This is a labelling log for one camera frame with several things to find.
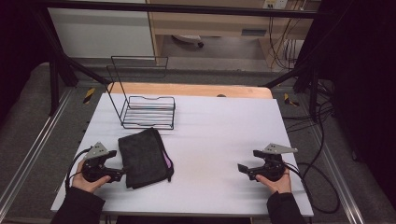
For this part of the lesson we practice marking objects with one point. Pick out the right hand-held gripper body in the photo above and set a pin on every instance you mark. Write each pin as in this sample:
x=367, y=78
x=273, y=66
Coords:
x=273, y=166

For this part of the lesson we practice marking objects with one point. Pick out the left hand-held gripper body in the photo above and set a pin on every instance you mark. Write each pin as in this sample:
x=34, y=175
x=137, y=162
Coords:
x=93, y=168

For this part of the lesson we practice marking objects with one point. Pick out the dark grey towel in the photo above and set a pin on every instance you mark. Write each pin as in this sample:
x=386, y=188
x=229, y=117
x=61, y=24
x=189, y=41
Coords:
x=143, y=158

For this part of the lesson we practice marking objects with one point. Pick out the person's left hand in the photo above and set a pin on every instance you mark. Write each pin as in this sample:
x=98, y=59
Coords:
x=85, y=186

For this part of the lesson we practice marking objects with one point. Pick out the person's right hand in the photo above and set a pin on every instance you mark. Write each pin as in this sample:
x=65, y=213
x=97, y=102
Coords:
x=278, y=186

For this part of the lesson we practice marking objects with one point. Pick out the yellow and black tape marker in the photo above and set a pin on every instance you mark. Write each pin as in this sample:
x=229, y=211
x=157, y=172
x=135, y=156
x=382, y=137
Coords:
x=89, y=95
x=290, y=100

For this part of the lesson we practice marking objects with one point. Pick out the small black knob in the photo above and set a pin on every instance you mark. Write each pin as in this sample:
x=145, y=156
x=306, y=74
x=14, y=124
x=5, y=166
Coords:
x=221, y=95

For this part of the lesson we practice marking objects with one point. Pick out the wooden table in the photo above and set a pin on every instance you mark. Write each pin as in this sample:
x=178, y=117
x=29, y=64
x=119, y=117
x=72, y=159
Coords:
x=186, y=90

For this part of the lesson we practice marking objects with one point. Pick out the blue desk label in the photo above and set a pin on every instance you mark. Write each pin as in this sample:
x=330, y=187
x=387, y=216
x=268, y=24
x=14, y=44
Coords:
x=253, y=32

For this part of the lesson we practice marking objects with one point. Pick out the black curtain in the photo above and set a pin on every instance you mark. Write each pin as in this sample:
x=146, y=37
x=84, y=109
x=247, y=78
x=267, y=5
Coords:
x=364, y=77
x=15, y=46

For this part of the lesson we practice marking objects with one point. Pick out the white power strip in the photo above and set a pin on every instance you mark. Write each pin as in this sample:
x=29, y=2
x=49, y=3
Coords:
x=186, y=38

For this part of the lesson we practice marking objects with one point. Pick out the wooden desk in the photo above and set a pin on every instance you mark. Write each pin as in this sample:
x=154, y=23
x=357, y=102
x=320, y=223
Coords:
x=211, y=23

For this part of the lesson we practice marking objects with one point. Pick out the aluminium floor rail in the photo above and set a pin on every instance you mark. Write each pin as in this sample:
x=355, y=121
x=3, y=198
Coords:
x=354, y=217
x=35, y=146

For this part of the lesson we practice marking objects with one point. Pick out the black metal frame strut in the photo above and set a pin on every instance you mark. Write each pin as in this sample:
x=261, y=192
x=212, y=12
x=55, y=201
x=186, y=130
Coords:
x=67, y=67
x=302, y=82

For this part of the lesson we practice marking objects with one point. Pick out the white wall outlet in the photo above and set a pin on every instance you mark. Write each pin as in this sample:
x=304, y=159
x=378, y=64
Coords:
x=275, y=3

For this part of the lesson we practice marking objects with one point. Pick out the black metal frame crossbar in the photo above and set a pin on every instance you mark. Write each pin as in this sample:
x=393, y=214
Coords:
x=186, y=9

